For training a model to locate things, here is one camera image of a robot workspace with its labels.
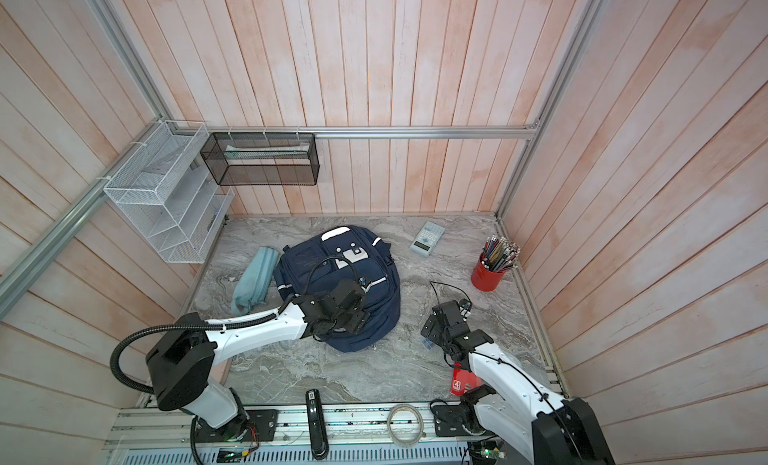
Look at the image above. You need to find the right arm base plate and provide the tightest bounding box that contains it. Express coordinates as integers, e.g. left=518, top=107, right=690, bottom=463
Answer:
left=429, top=400, right=483, bottom=437

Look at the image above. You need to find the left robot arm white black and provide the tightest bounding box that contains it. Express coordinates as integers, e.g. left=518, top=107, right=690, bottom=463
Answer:
left=110, top=256, right=372, bottom=442

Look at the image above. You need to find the light green calculator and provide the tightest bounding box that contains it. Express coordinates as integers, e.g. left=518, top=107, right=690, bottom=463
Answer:
left=410, top=221, right=445, bottom=257

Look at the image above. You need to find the red pen holder cup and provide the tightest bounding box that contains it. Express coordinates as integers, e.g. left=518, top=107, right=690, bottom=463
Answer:
left=471, top=254, right=505, bottom=292

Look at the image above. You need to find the white wire mesh shelf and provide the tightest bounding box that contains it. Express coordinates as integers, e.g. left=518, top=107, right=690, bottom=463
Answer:
left=104, top=120, right=234, bottom=264

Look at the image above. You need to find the red booklet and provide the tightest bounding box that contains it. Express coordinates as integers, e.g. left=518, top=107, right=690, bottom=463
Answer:
left=450, top=362, right=483, bottom=396

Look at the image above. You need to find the aluminium front rail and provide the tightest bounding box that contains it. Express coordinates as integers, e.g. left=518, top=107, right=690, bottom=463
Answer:
left=104, top=398, right=601, bottom=451

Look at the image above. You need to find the black handheld device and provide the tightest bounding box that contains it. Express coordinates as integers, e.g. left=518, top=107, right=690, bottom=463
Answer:
left=305, top=389, right=330, bottom=460

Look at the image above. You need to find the light blue pencil case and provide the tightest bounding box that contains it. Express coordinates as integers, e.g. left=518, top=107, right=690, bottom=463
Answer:
left=230, top=246, right=279, bottom=316

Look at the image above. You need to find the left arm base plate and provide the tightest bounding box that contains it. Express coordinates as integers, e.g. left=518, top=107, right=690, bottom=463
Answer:
left=191, top=409, right=279, bottom=443

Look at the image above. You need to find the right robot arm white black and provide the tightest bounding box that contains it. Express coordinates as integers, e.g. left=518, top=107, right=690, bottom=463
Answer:
left=421, top=300, right=615, bottom=464

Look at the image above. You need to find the black mesh wall basket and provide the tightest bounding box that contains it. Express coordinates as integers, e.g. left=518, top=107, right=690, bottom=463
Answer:
left=201, top=132, right=320, bottom=186

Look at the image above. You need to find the coiled clear cable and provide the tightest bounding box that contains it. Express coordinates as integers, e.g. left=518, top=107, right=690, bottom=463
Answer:
left=385, top=403, right=427, bottom=448

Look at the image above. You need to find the navy blue student backpack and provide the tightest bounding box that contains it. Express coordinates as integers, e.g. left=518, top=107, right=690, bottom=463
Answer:
left=273, top=225, right=401, bottom=353

